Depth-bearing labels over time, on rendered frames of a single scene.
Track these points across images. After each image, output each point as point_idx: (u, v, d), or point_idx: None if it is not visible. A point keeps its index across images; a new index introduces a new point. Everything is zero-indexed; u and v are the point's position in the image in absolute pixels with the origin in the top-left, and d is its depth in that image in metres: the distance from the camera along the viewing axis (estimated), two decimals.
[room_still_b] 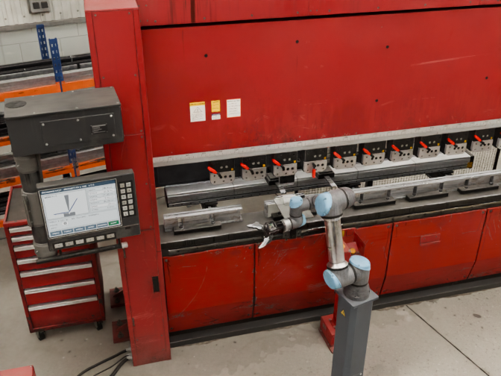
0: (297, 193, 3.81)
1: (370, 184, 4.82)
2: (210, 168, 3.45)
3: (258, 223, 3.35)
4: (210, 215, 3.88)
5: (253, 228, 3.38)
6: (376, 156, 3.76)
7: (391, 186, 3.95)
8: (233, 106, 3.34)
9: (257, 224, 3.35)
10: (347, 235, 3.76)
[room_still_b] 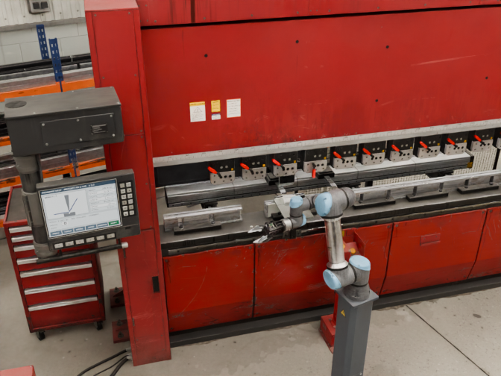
0: (297, 193, 3.81)
1: (370, 184, 4.82)
2: (210, 168, 3.45)
3: (258, 227, 3.33)
4: (210, 215, 3.88)
5: (253, 233, 3.36)
6: (376, 156, 3.76)
7: (391, 186, 3.95)
8: (233, 106, 3.34)
9: (257, 227, 3.34)
10: (347, 235, 3.76)
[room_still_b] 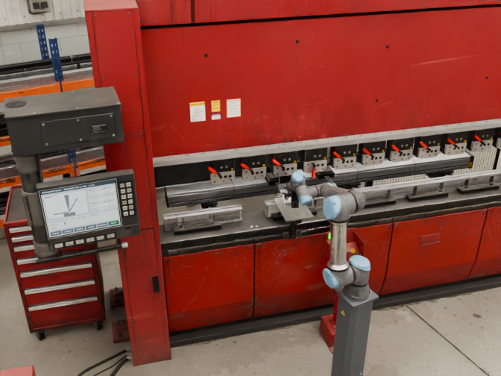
0: None
1: (370, 184, 4.82)
2: (210, 168, 3.45)
3: None
4: (210, 215, 3.88)
5: None
6: (376, 156, 3.76)
7: (391, 186, 3.95)
8: (233, 106, 3.34)
9: None
10: (347, 235, 3.76)
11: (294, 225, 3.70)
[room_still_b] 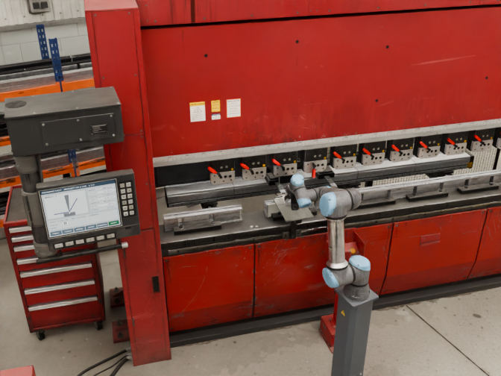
0: None
1: (370, 184, 4.82)
2: (210, 168, 3.45)
3: None
4: (210, 215, 3.88)
5: None
6: (376, 156, 3.76)
7: (391, 186, 3.95)
8: (233, 106, 3.34)
9: None
10: (347, 235, 3.76)
11: (294, 225, 3.70)
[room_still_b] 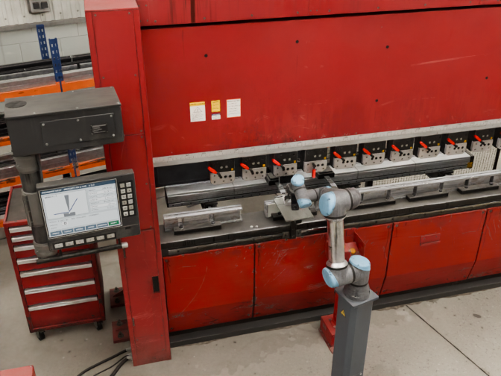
0: None
1: (370, 184, 4.82)
2: (210, 168, 3.45)
3: None
4: (210, 215, 3.88)
5: None
6: (376, 156, 3.76)
7: (391, 186, 3.95)
8: (233, 106, 3.34)
9: None
10: (347, 235, 3.76)
11: (294, 225, 3.70)
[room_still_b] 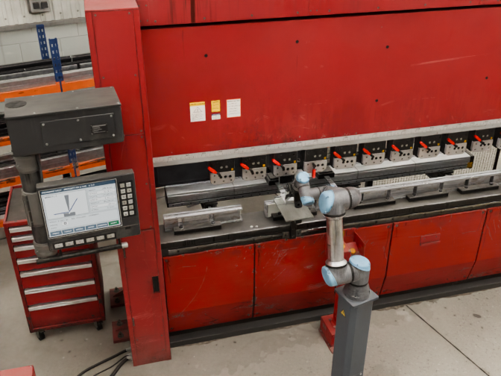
0: None
1: (370, 184, 4.82)
2: (210, 168, 3.45)
3: None
4: (210, 215, 3.88)
5: None
6: (376, 156, 3.76)
7: (391, 186, 3.95)
8: (233, 106, 3.34)
9: None
10: (347, 235, 3.76)
11: (294, 225, 3.70)
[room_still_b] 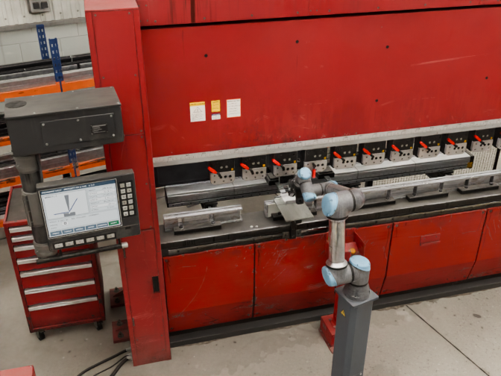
0: None
1: (370, 184, 4.82)
2: (210, 168, 3.45)
3: None
4: (210, 215, 3.88)
5: (294, 195, 3.65)
6: (376, 156, 3.76)
7: (391, 186, 3.95)
8: (233, 106, 3.34)
9: None
10: (347, 235, 3.76)
11: (294, 225, 3.70)
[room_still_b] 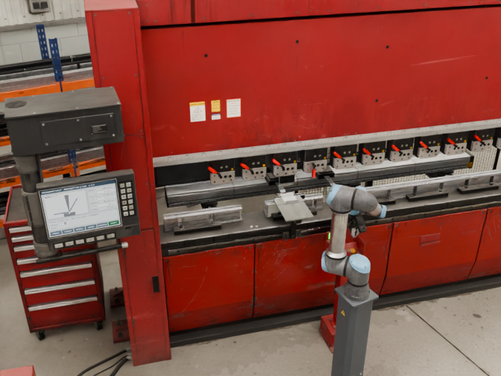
0: (297, 193, 3.81)
1: (370, 184, 4.82)
2: (210, 168, 3.45)
3: (355, 227, 3.67)
4: (210, 215, 3.88)
5: (355, 233, 3.64)
6: (376, 156, 3.76)
7: (391, 186, 3.95)
8: (233, 106, 3.34)
9: (355, 227, 3.66)
10: (347, 235, 3.76)
11: (294, 225, 3.70)
